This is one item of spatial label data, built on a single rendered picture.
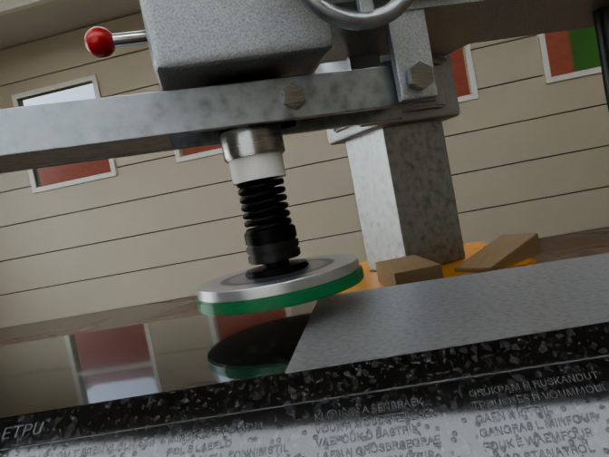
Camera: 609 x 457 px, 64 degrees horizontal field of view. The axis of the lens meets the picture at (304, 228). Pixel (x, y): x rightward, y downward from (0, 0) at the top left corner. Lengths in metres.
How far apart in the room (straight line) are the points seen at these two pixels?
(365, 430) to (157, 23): 0.43
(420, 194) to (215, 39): 0.83
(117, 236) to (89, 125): 6.93
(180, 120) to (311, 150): 6.04
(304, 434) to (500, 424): 0.15
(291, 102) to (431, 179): 0.76
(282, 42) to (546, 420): 0.43
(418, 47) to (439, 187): 0.72
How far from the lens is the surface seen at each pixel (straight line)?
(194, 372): 0.50
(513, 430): 0.41
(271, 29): 0.57
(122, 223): 7.45
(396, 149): 1.25
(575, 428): 0.42
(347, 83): 0.62
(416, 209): 1.26
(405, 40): 0.63
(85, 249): 7.79
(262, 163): 0.61
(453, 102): 1.34
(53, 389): 0.58
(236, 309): 0.55
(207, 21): 0.56
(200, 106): 0.59
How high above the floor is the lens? 1.01
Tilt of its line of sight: 3 degrees down
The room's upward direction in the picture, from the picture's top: 11 degrees counter-clockwise
